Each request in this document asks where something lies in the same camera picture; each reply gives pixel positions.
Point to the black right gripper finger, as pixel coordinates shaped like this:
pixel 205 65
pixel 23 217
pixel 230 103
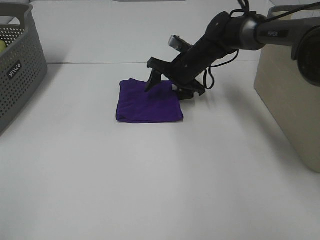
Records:
pixel 183 92
pixel 154 79

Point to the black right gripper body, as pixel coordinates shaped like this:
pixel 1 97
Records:
pixel 184 69

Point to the purple towel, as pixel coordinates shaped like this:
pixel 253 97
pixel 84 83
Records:
pixel 159 105

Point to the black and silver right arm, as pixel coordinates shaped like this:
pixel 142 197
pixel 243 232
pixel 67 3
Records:
pixel 228 34

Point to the beige bin with grey rim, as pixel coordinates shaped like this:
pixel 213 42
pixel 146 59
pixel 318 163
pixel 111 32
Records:
pixel 293 102

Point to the grey perforated plastic basket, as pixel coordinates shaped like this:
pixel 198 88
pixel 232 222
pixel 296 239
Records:
pixel 23 65

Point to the yellow-green towel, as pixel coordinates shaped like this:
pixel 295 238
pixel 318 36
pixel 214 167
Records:
pixel 3 46

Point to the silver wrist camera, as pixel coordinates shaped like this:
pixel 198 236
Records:
pixel 179 44

